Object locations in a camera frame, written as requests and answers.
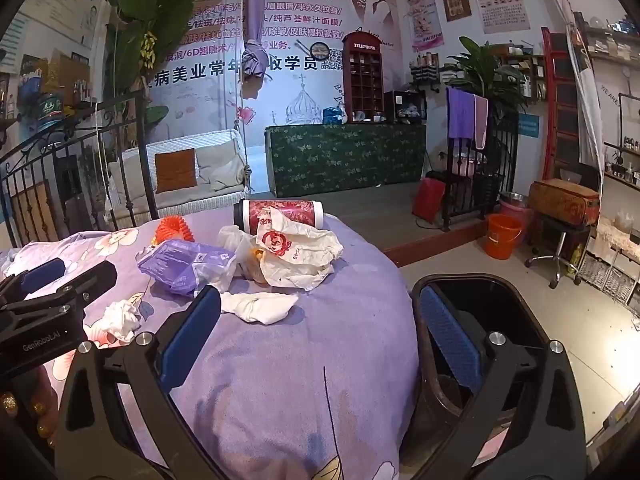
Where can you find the brown patterned box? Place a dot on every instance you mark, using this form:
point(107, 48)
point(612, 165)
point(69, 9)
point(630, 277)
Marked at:
point(565, 202)

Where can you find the yellow banana bunch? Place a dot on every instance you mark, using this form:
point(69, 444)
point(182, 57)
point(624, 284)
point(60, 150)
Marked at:
point(148, 50)

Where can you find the purple towel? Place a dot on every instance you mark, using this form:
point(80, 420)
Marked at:
point(461, 112)

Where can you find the white plastic bag red print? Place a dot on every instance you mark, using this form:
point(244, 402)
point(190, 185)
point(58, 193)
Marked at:
point(295, 260)

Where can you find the pink basin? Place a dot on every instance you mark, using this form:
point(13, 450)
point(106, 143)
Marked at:
point(522, 212)

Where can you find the white wicker swing sofa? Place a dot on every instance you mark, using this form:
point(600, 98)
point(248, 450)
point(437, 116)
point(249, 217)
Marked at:
point(175, 206)

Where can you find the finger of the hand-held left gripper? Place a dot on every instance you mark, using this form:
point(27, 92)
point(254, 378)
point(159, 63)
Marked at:
point(95, 277)
point(42, 272)

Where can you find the white cushion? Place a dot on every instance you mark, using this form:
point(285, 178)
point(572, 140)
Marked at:
point(132, 177)
point(220, 165)

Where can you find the small blue sign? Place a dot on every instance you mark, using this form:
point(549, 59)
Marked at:
point(528, 124)

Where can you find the red ladder shelf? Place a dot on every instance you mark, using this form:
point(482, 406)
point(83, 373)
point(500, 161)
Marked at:
point(550, 110)

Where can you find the pink wall poster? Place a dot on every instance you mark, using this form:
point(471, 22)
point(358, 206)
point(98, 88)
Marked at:
point(422, 5)

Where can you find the red patterned canister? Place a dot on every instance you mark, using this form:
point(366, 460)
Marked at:
point(300, 212)

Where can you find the blue tissue pack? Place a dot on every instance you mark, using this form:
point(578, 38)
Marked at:
point(332, 116)

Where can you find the orange bucket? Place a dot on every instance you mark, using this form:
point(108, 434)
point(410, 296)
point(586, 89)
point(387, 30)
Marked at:
point(502, 240)

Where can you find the orange foam fruit net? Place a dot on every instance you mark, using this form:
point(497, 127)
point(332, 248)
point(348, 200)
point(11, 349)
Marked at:
point(170, 230)

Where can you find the red telephone booth cabinet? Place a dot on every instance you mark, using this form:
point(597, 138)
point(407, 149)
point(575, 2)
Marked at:
point(362, 40)

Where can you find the black trash bin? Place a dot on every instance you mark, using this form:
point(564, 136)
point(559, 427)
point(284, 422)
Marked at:
point(520, 310)

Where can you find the cardboard box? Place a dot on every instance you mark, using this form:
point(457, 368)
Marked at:
point(65, 72)

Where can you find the pink towel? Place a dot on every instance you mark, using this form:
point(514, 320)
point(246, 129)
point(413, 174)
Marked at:
point(481, 122)

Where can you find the black metal bed frame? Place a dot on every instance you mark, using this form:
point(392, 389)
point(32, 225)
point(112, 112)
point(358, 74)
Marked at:
point(141, 160)

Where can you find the person's left hand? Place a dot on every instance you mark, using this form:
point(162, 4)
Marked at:
point(30, 390)

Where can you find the large banana plant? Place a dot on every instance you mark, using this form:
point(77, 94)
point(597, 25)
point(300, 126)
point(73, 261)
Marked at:
point(165, 0)

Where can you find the chrome swivel stool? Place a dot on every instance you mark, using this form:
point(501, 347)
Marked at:
point(555, 250)

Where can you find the wall shelf with bottles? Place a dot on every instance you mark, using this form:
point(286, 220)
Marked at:
point(430, 72)

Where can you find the purple floral blanket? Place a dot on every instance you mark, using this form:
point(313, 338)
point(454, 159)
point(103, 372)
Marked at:
point(300, 385)

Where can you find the black display box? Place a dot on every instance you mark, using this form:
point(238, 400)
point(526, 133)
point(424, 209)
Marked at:
point(405, 105)

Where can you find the large wall poster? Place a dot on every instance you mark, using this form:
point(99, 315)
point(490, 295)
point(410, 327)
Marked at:
point(210, 85)

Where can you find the green patterned counter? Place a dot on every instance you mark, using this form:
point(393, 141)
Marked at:
point(350, 160)

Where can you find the metal bowl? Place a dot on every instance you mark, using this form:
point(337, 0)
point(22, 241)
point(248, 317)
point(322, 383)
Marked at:
point(512, 197)

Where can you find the white roll-up banner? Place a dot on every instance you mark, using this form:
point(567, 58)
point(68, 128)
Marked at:
point(587, 100)

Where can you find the purple plastic packet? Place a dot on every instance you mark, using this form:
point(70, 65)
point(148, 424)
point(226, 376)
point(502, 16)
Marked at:
point(180, 262)

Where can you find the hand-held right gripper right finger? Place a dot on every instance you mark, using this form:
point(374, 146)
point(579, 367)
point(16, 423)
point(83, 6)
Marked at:
point(450, 335)

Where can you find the white cloth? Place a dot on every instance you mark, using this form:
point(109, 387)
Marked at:
point(260, 307)

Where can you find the green round tin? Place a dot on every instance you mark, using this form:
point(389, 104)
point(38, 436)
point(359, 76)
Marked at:
point(52, 109)

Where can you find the orange cushion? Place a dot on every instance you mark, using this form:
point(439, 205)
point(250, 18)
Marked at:
point(175, 170)

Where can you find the white printed wrapper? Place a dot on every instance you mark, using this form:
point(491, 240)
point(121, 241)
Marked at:
point(121, 320)

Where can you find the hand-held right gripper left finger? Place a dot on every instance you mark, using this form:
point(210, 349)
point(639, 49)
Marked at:
point(190, 332)

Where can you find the potted green plant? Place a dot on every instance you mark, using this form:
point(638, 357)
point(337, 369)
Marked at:
point(480, 70)

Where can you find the black metal rack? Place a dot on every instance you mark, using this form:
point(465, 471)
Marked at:
point(505, 160)

